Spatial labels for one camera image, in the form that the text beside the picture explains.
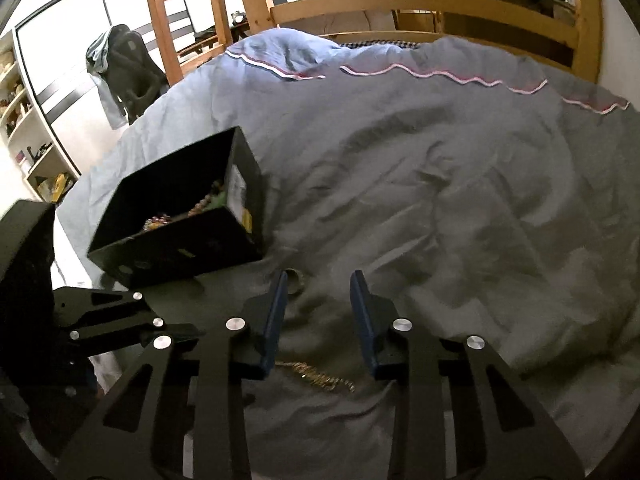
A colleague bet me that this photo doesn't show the white bookshelf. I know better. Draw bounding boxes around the white bookshelf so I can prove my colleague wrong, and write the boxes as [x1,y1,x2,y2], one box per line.
[0,34,82,204]

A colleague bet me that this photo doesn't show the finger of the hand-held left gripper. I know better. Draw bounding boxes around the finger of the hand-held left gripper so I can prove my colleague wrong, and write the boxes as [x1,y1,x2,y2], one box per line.
[52,286,206,358]

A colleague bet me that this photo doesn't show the wooden folding table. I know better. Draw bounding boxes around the wooden folding table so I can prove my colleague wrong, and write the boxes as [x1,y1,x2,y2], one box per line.
[176,29,222,59]

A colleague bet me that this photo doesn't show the white striped blanket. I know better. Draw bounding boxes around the white striped blanket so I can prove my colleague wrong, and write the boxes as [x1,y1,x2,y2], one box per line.
[51,207,126,396]

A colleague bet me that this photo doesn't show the gold chain necklace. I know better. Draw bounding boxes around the gold chain necklace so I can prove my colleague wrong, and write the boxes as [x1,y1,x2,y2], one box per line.
[272,360,357,395]

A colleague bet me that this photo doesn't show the black jewelry box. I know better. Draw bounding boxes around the black jewelry box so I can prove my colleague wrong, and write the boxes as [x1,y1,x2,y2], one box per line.
[87,126,266,288]

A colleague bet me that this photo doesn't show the light blue cloth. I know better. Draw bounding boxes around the light blue cloth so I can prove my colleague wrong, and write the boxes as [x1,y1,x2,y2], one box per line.
[85,27,127,129]

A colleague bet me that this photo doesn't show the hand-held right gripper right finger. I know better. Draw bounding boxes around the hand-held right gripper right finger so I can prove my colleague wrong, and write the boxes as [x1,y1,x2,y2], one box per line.
[349,270,586,480]

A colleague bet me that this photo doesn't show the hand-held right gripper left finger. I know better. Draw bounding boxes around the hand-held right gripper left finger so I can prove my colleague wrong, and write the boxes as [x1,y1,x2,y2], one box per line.
[57,270,291,480]

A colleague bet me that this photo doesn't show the black office chair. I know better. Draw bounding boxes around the black office chair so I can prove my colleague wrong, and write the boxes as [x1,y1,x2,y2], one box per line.
[106,24,169,127]

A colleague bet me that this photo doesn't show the checkered cloth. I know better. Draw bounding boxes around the checkered cloth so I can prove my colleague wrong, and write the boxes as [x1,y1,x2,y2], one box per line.
[344,39,422,52]

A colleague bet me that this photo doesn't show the wooden ladder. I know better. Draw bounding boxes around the wooden ladder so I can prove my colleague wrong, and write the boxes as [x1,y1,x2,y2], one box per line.
[141,0,234,89]

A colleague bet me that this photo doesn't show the grey duvet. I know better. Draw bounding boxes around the grey duvet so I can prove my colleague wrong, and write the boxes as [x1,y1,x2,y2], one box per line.
[55,27,632,480]

